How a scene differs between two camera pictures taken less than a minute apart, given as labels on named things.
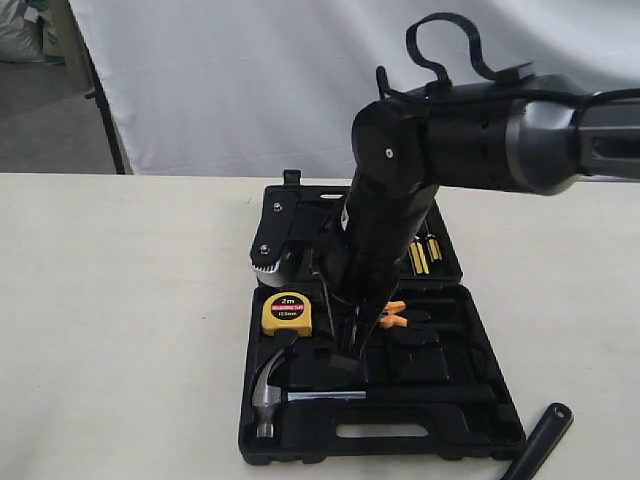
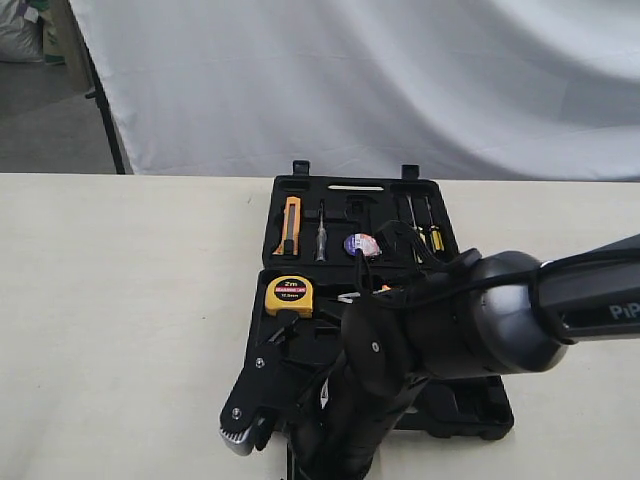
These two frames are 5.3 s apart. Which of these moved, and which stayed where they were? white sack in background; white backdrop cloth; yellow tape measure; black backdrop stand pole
Moved: yellow tape measure
Stayed: black backdrop stand pole; white backdrop cloth; white sack in background
